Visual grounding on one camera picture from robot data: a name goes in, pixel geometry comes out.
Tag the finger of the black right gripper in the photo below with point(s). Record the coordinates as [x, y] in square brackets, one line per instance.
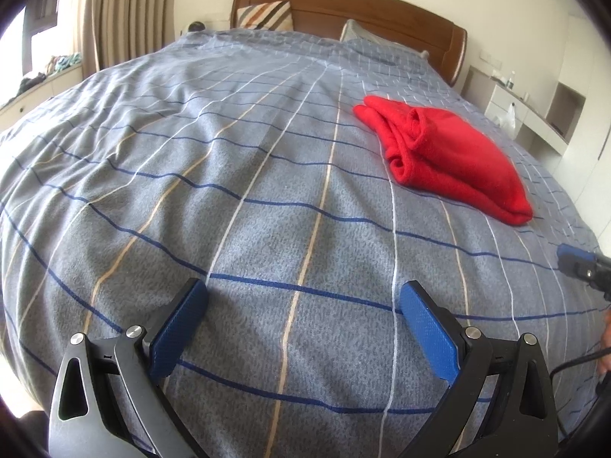
[592, 268]

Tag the white plastic bag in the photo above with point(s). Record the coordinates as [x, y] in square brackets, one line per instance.
[507, 121]

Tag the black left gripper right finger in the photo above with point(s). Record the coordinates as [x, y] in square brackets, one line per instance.
[520, 420]

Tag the grey pillow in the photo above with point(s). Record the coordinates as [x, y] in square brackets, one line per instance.
[353, 30]

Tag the red knit sweater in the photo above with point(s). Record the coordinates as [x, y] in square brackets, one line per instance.
[436, 151]

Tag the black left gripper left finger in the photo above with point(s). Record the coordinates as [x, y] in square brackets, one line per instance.
[85, 417]

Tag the window sill clutter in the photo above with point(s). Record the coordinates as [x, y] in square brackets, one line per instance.
[54, 66]

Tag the small black round device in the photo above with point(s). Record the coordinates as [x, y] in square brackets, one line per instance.
[196, 26]

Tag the white bedside desk unit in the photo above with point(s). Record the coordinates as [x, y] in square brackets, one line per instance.
[550, 132]

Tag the beige curtain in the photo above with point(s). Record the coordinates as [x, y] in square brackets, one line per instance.
[116, 31]

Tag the person's right hand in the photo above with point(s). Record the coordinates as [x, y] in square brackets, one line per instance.
[604, 364]

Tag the grey plaid bed duvet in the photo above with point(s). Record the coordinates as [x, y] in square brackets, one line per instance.
[235, 157]

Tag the brown wooden headboard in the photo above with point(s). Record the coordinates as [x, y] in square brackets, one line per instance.
[395, 20]

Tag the striped cushion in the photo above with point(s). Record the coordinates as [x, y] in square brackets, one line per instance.
[273, 16]

